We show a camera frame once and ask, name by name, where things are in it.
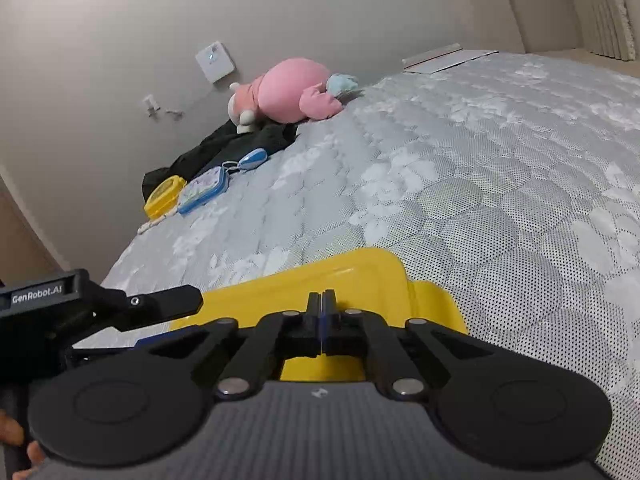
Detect yellow toy case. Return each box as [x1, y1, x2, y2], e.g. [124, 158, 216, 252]
[144, 175, 187, 220]

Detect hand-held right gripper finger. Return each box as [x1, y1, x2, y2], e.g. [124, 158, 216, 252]
[322, 289, 482, 402]
[135, 290, 323, 402]

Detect white wall device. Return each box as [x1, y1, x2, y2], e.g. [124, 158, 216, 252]
[195, 41, 236, 84]

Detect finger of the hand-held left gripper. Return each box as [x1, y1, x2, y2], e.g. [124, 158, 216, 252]
[65, 335, 174, 370]
[94, 283, 204, 332]

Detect black cloth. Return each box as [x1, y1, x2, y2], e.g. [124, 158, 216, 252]
[142, 120, 301, 207]

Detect pink plush toy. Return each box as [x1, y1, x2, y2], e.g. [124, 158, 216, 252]
[227, 57, 362, 134]

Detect wall socket with cable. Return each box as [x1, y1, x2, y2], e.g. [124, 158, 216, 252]
[142, 94, 184, 119]

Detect beige curtain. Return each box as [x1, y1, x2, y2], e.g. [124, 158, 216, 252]
[575, 0, 640, 62]

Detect person's left hand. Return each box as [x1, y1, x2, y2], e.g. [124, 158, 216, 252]
[0, 409, 47, 466]

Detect yellow plastic lid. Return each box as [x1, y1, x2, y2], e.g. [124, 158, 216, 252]
[167, 247, 469, 384]

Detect grey floral mattress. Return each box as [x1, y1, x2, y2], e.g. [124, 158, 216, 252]
[70, 49, 640, 461]

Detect blue white small scissors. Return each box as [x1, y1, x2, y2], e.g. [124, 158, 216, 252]
[220, 147, 269, 176]

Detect blue-framed toy tablet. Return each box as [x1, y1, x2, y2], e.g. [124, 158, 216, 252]
[177, 166, 231, 215]

